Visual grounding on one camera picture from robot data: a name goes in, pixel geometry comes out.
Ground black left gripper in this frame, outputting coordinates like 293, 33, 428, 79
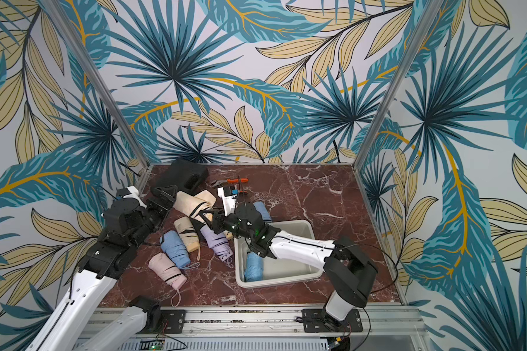
128, 185, 177, 250

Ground lilac umbrella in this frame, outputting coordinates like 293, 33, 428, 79
201, 225, 234, 269

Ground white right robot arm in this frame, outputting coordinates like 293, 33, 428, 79
200, 203, 378, 324

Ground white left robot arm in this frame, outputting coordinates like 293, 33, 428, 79
28, 185, 178, 350

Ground light blue folded umbrella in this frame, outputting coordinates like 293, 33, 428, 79
253, 201, 272, 222

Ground beige plastic storage box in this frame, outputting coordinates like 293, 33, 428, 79
234, 219, 323, 289

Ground black plastic tool case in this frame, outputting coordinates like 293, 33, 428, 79
151, 159, 209, 197

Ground green circuit board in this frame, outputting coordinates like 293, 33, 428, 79
138, 340, 165, 351

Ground beige umbrella with black strap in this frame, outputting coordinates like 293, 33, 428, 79
174, 216, 201, 260

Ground orange handled pliers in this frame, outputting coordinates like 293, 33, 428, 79
211, 178, 249, 189

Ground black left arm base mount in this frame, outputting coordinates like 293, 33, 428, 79
128, 295, 186, 335

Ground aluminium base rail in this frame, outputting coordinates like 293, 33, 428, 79
69, 304, 431, 351

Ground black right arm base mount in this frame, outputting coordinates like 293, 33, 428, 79
296, 309, 363, 333

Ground aluminium frame post left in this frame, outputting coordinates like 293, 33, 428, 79
42, 0, 150, 168

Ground aluminium frame post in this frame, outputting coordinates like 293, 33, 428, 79
353, 0, 443, 171
42, 0, 150, 168

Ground aluminium frame post right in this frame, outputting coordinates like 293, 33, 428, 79
353, 0, 443, 171

